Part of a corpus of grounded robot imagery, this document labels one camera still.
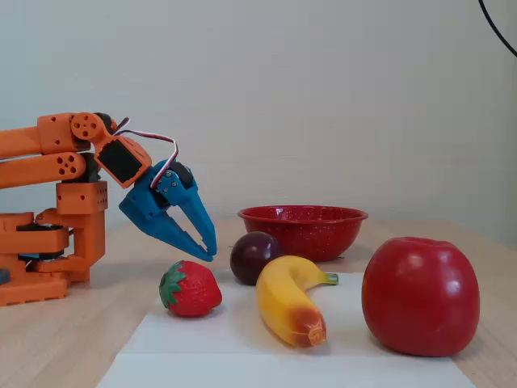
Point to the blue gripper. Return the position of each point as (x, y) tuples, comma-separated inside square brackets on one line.
[(146, 206)]

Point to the yellow toy banana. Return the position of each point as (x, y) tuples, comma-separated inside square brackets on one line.
[(282, 303)]

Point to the orange robot base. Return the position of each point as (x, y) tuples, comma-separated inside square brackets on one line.
[(28, 289)]

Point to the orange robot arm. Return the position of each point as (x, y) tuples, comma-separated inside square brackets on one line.
[(24, 141)]

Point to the red speckled bowl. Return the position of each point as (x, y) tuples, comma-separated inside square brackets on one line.
[(315, 234)]

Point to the red toy strawberry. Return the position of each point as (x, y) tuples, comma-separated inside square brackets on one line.
[(194, 289)]

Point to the dark purple toy plum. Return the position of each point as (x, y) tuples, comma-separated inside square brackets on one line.
[(254, 258)]

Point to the white paper sheet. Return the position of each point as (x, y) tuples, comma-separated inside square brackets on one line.
[(242, 363)]

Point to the dark blue clamp piece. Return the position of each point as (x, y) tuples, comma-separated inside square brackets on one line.
[(4, 277)]

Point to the red toy apple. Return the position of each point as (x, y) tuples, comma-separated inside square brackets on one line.
[(420, 295)]

